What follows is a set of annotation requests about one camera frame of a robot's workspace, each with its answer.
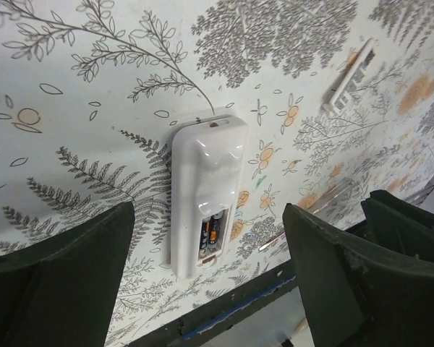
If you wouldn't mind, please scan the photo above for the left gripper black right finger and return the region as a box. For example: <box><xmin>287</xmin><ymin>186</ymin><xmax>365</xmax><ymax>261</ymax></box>
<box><xmin>283</xmin><ymin>190</ymin><xmax>434</xmax><ymax>346</ymax></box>

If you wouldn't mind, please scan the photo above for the floral patterned table mat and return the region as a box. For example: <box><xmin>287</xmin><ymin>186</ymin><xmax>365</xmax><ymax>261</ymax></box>
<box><xmin>0</xmin><ymin>1</ymin><xmax>434</xmax><ymax>346</ymax></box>

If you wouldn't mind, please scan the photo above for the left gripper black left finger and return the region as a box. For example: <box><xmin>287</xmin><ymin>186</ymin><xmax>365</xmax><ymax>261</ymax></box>
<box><xmin>0</xmin><ymin>202</ymin><xmax>135</xmax><ymax>346</ymax></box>

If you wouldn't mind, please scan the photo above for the white remote control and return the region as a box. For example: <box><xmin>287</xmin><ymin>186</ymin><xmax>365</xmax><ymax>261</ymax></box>
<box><xmin>170</xmin><ymin>116</ymin><xmax>250</xmax><ymax>279</ymax></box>

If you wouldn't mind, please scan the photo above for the black orange battery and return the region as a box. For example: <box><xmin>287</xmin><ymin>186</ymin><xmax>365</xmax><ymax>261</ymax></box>
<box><xmin>208</xmin><ymin>211</ymin><xmax>224</xmax><ymax>252</ymax></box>
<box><xmin>198</xmin><ymin>217</ymin><xmax>211</xmax><ymax>258</ymax></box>

